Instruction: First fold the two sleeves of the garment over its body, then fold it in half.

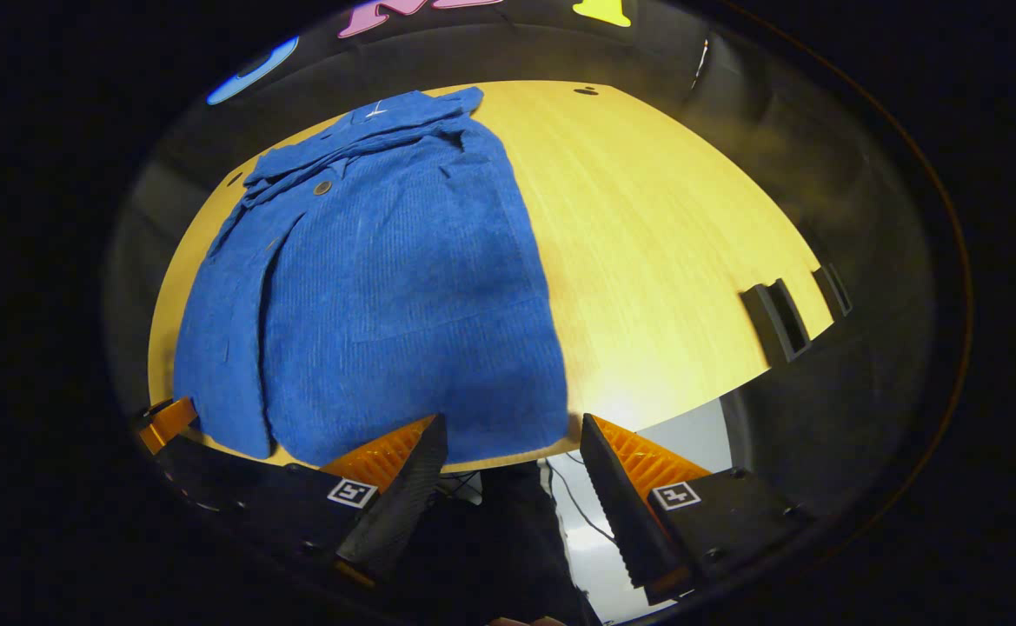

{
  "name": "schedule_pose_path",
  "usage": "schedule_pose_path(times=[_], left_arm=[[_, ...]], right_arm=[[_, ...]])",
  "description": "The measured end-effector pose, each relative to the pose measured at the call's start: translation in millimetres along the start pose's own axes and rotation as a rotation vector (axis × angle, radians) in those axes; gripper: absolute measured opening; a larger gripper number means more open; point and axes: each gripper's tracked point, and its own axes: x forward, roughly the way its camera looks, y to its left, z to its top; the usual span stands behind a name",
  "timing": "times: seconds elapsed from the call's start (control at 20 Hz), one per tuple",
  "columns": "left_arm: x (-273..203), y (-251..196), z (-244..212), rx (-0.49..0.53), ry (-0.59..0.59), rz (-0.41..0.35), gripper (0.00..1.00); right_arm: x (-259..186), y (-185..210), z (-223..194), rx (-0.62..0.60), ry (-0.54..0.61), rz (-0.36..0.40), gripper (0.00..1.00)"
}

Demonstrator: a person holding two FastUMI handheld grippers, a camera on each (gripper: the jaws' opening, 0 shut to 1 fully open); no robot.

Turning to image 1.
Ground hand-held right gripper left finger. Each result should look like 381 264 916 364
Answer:
215 414 449 582

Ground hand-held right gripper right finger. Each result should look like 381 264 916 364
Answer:
579 413 813 607

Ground blue corduroy shirt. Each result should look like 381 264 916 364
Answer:
173 85 571 468

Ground person's dark trousers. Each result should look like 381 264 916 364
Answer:
403 461 604 626

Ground black backdrop cloth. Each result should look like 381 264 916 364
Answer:
103 0 939 523

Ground thin black cable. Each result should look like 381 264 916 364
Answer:
545 459 620 547

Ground black table edge bracket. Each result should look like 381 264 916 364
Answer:
740 278 813 364
812 263 853 318

